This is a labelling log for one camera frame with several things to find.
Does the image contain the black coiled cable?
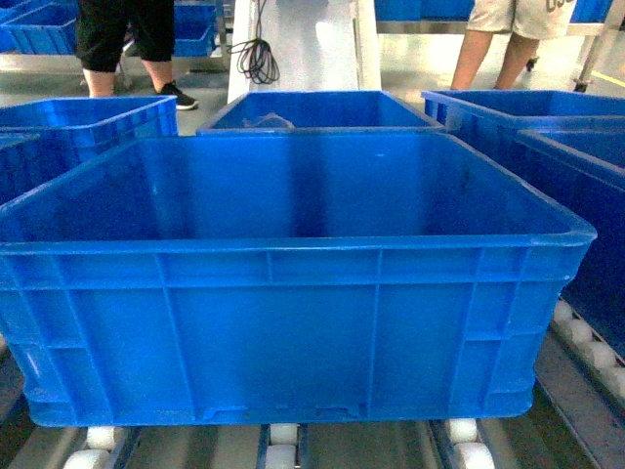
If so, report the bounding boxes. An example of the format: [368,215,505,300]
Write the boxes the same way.
[228,0,281,84]

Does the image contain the blue crate behind centre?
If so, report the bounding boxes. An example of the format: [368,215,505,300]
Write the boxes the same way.
[196,90,444,136]

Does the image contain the large blue plastic crate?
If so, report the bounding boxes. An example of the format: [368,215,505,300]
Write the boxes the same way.
[1,131,597,426]

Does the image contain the blue crate right near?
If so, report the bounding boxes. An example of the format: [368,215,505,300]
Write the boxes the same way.
[517,129,624,356]

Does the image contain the person in beige shorts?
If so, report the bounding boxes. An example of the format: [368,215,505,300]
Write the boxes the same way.
[450,0,576,91]

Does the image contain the blue crate far background left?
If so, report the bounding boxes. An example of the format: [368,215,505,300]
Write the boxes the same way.
[1,2,78,56]

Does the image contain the blue crate right far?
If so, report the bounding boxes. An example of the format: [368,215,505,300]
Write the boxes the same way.
[421,89,625,162]

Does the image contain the person in black pants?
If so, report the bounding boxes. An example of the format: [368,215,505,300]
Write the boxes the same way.
[76,0,198,110]

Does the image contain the blue crate left near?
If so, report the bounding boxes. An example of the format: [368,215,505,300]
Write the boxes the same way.
[1,96,179,167]

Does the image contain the steel roller shelf rack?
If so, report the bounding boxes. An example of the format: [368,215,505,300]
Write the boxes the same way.
[1,302,624,468]

